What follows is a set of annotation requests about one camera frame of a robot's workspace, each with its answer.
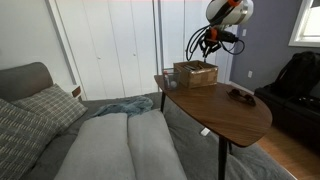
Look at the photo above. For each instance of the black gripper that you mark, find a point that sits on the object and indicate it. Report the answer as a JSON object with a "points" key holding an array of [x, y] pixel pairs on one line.
{"points": [[216, 37]]}

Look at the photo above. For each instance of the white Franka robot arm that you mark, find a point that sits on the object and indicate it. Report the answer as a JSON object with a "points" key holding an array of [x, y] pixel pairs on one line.
{"points": [[230, 11]]}

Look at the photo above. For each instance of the brown cardboard box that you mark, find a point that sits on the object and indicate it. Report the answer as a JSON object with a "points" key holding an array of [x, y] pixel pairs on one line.
{"points": [[196, 77]]}

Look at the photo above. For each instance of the clear plastic container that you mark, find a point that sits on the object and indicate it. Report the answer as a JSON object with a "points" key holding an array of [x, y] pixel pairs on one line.
{"points": [[171, 79]]}

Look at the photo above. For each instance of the white ball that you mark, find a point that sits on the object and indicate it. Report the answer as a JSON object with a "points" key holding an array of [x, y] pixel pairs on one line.
{"points": [[173, 84]]}

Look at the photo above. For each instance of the red capped marker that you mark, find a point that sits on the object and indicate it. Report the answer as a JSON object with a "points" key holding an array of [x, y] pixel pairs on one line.
{"points": [[165, 77]]}

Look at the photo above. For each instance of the dark sunglasses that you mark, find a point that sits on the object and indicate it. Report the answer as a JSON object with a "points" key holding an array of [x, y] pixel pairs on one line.
{"points": [[241, 97]]}

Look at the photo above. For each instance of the wooden table black legs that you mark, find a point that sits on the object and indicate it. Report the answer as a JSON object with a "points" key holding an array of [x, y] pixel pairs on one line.
{"points": [[213, 113]]}

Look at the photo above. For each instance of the small white remote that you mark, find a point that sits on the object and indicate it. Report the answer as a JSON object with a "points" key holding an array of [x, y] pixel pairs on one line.
{"points": [[205, 131]]}

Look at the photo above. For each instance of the black backpack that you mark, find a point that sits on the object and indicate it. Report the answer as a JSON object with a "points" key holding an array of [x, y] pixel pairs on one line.
{"points": [[300, 71]]}

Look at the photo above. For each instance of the white bifold closet doors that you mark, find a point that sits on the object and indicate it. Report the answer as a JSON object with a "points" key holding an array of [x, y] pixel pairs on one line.
{"points": [[113, 46]]}

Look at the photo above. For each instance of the black bench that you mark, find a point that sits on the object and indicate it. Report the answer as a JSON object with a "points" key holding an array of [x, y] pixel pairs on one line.
{"points": [[286, 110]]}

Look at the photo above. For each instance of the blue-grey crumpled blanket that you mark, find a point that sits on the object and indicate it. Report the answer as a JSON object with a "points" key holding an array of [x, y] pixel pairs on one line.
{"points": [[126, 106]]}

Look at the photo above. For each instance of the white framed window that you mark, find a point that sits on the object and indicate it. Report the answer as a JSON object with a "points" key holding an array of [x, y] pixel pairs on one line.
{"points": [[308, 23]]}

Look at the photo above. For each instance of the grey floor mattress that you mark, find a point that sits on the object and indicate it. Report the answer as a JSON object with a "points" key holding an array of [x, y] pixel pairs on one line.
{"points": [[196, 150]]}

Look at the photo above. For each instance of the long grey cushion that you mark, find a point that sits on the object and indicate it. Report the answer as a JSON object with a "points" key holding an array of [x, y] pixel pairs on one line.
{"points": [[100, 150], [150, 146]]}

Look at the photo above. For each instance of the small white side table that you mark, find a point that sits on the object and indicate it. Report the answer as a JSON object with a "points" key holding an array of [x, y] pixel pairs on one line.
{"points": [[74, 90]]}

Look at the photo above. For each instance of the grey plaid pillow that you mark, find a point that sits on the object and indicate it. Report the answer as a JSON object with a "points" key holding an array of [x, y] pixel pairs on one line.
{"points": [[53, 106]]}

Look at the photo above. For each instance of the grey sofa backrest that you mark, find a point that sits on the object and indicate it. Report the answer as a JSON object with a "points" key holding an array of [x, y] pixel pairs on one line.
{"points": [[23, 80]]}

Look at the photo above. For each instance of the grey striped pillow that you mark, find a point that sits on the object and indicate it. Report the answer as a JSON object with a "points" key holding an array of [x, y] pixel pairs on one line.
{"points": [[23, 140]]}

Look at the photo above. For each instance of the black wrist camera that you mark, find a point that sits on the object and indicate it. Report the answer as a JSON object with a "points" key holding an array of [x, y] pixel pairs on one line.
{"points": [[230, 36]]}

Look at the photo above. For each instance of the white light switch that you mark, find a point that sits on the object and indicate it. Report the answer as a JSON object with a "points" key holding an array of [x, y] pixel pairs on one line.
{"points": [[244, 32]]}

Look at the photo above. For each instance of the white wall outlet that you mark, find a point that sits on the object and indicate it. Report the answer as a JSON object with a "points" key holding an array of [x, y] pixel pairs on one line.
{"points": [[250, 74]]}

